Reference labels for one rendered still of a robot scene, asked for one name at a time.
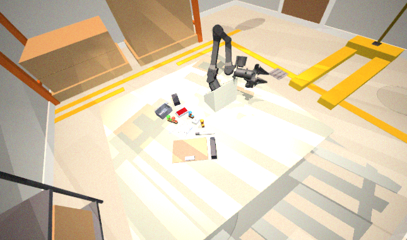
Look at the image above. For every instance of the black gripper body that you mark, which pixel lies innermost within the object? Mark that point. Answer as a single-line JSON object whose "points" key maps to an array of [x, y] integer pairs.
{"points": [[251, 74]]}

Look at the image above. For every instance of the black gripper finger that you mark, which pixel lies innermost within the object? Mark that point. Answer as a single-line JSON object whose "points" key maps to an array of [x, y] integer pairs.
{"points": [[260, 81], [262, 71]]}

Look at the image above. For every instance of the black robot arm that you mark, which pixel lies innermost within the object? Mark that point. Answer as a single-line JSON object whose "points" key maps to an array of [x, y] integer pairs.
{"points": [[218, 34]]}

